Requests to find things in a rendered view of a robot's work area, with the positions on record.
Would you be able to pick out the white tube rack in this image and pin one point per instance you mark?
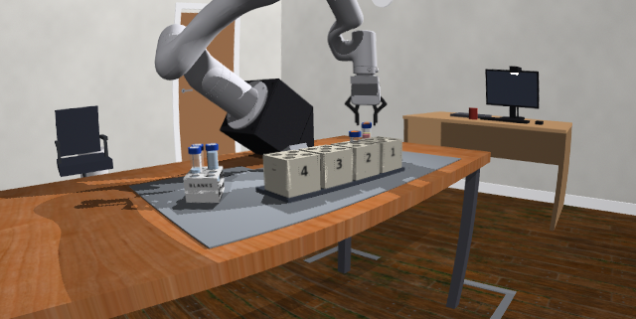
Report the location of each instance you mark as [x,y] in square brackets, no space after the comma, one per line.
[204,189]

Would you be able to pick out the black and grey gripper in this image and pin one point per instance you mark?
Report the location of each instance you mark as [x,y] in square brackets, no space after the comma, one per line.
[365,94]

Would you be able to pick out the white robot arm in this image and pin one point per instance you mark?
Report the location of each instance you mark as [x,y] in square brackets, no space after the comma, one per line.
[187,55]

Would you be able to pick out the cream bucket adapter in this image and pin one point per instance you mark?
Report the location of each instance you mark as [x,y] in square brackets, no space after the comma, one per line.
[291,173]
[336,164]
[366,158]
[391,152]

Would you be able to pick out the water blank tube with white cap dot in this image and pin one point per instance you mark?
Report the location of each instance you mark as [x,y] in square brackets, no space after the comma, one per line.
[212,156]

